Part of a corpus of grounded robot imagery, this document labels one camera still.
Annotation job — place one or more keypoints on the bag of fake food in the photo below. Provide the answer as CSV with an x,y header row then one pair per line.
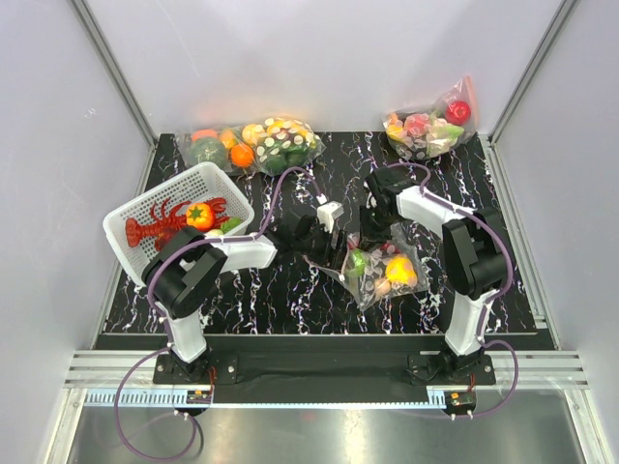
x,y
422,133
280,143
227,135

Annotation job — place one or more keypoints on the white plastic basket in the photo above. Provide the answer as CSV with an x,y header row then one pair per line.
x,y
202,182

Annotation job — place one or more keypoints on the orange toy orange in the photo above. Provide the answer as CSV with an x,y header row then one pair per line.
x,y
242,155

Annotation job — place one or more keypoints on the orange toy tomato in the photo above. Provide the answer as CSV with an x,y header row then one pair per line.
x,y
200,216

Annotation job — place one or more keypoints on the left bag of fake food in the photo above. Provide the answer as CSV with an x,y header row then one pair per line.
x,y
227,135

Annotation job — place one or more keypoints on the red toy chili pepper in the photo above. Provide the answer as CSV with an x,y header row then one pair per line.
x,y
389,249

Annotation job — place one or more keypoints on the right bag of fake food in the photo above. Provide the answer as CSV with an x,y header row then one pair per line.
x,y
422,133

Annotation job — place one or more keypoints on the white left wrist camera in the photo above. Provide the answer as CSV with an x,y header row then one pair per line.
x,y
327,215

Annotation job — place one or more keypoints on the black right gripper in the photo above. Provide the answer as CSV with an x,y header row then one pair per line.
x,y
366,233

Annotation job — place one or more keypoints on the middle bag of fake food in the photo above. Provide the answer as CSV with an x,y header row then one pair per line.
x,y
280,143

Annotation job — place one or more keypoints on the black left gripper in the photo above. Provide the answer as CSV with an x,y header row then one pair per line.
x,y
335,258

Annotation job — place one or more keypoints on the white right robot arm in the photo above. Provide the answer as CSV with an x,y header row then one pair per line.
x,y
477,261

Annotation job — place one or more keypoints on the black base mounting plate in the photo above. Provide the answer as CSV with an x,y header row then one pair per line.
x,y
321,369

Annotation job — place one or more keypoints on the yellow toy pear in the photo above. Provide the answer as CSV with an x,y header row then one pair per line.
x,y
400,270

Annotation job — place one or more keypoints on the red toy apple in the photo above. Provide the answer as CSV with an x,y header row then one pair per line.
x,y
458,113

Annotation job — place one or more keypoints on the red toy lobster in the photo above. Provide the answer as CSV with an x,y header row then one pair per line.
x,y
168,222

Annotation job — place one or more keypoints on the green toy pumpkin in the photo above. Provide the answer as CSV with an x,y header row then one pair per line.
x,y
209,149

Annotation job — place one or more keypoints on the clear zip top bag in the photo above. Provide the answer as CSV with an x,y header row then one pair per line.
x,y
362,288

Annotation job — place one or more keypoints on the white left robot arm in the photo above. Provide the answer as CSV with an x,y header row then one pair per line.
x,y
186,269

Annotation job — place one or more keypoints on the green toy lime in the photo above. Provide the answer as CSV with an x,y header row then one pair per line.
x,y
356,263

